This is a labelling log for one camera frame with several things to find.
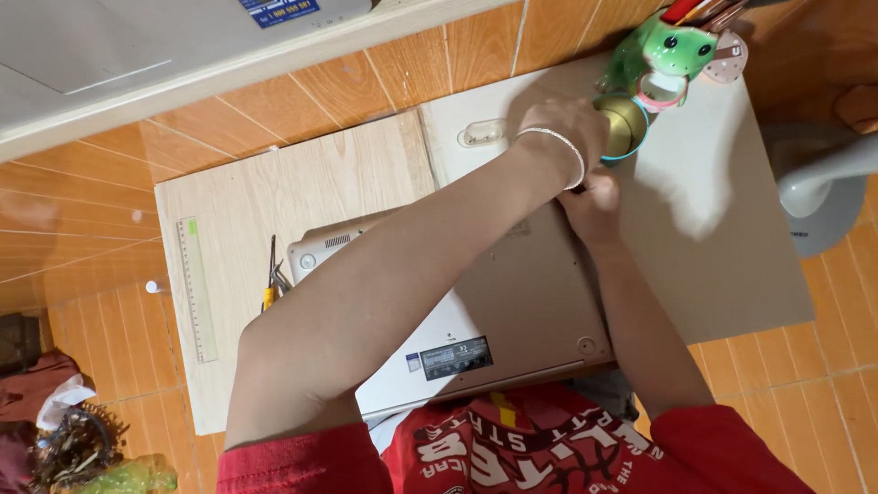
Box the person's right hand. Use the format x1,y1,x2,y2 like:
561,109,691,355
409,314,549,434
556,167,622,247

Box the person's left hand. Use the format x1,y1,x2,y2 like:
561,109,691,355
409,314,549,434
514,96,613,181

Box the gold round tin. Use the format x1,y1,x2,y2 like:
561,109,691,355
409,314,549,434
593,92,650,163

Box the green frog pen holder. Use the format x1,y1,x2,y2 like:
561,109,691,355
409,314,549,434
594,8,720,115

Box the small clear plastic case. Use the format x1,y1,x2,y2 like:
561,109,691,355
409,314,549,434
457,118,509,149

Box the gold laptop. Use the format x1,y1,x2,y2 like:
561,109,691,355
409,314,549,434
287,199,616,419

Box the pink perforated tag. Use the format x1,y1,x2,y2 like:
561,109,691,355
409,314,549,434
701,30,750,86

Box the bunch of pens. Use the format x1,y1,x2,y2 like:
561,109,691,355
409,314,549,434
660,0,752,33

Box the person's grey shorts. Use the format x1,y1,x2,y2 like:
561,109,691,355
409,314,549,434
568,369,640,421

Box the grey fan base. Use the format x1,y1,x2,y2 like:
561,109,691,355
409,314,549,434
760,122,878,259

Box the person's red printed shirt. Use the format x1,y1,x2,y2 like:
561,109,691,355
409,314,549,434
217,381,819,494

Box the light wooden board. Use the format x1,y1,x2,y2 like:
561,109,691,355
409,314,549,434
154,110,440,437

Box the clear green plastic ruler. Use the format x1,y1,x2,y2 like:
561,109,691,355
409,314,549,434
176,216,220,365

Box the white appliance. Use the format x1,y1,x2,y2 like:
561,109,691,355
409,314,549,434
0,0,525,163

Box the green plastic bag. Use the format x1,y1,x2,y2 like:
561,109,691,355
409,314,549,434
72,453,179,494

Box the white crumpled tissue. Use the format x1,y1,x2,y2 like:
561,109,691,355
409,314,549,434
35,373,97,432

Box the heap of dry debris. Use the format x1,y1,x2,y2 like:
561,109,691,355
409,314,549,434
29,403,130,494

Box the brown bag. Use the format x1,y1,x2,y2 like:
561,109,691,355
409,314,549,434
0,311,43,376

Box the maroon cloth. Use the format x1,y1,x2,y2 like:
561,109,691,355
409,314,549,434
0,349,98,494

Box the silver bracelet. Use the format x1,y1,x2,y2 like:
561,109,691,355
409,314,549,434
512,127,587,192

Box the pink ring band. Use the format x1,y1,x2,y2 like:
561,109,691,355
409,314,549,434
634,71,690,115

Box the yellow handled thin tool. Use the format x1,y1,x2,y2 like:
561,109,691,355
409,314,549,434
261,234,277,314

